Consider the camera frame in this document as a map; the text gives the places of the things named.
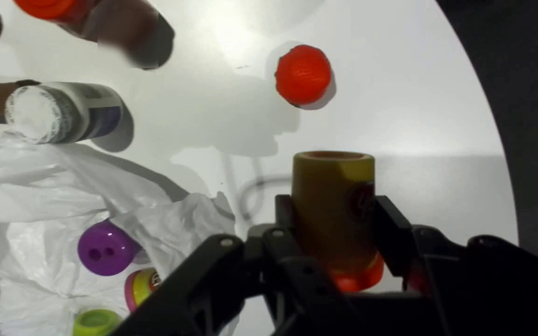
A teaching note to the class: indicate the red toy tomato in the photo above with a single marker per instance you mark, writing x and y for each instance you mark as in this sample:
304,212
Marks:
302,73

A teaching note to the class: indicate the white lid pill bottle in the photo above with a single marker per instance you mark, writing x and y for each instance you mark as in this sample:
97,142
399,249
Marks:
63,113

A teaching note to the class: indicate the white plastic bag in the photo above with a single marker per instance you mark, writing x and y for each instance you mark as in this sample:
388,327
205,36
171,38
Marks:
44,187

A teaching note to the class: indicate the purple toy fruit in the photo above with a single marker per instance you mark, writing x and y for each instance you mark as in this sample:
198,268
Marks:
104,249

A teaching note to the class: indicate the red lid spice jar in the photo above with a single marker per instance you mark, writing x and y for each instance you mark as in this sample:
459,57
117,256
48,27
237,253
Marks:
112,21

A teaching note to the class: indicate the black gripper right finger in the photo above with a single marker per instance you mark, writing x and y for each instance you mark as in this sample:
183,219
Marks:
467,286

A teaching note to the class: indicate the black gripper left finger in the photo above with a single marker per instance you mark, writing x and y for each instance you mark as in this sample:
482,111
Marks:
242,281

